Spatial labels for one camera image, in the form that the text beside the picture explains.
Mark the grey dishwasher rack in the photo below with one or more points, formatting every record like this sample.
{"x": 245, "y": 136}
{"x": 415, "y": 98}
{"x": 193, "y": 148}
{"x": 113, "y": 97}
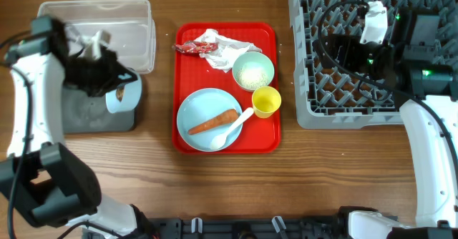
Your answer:
{"x": 328, "y": 99}

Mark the red plastic tray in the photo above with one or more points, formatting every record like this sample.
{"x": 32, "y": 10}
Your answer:
{"x": 254, "y": 136}

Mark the clear plastic bin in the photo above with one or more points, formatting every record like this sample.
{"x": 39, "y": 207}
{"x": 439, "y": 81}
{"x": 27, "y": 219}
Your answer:
{"x": 129, "y": 23}

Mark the white plastic spoon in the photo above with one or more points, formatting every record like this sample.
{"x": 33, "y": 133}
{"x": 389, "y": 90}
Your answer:
{"x": 220, "y": 140}

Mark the light blue plate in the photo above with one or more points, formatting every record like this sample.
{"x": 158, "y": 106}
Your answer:
{"x": 199, "y": 107}

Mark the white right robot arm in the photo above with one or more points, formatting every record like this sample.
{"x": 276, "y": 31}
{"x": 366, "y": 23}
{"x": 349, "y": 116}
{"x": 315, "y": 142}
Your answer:
{"x": 398, "y": 57}

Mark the white rice pile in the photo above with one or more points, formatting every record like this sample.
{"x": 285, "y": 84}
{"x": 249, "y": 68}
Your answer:
{"x": 252, "y": 76}

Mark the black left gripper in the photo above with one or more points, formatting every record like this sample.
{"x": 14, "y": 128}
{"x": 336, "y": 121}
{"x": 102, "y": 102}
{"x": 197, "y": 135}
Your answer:
{"x": 113, "y": 77}

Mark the brown food scrap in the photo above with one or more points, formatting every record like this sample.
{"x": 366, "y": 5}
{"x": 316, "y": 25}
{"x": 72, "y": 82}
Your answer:
{"x": 120, "y": 93}

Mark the yellow plastic cup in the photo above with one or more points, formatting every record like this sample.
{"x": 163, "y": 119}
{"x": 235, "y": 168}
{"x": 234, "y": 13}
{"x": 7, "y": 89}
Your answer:
{"x": 266, "y": 100}

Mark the black waste tray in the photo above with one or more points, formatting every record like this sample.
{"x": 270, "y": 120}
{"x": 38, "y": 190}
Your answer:
{"x": 83, "y": 114}

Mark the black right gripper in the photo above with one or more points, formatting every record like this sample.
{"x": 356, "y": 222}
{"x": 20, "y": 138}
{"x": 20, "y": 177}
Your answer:
{"x": 348, "y": 44}

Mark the red snack wrapper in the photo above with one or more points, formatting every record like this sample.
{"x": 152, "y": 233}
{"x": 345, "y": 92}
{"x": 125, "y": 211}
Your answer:
{"x": 194, "y": 47}

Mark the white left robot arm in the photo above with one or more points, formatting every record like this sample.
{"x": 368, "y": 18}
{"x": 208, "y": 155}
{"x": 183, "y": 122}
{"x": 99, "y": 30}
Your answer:
{"x": 41, "y": 178}

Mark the white paper napkin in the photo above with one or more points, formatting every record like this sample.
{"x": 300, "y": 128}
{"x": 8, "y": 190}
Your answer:
{"x": 224, "y": 57}

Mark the orange carrot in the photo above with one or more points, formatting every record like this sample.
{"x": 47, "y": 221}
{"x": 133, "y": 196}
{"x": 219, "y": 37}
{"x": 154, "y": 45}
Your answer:
{"x": 227, "y": 117}

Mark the mint green bowl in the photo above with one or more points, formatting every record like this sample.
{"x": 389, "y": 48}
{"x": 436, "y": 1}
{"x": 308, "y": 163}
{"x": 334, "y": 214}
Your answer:
{"x": 258, "y": 58}

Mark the light blue small bowl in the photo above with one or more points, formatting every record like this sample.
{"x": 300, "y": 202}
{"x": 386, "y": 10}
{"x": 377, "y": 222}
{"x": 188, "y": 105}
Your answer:
{"x": 132, "y": 95}

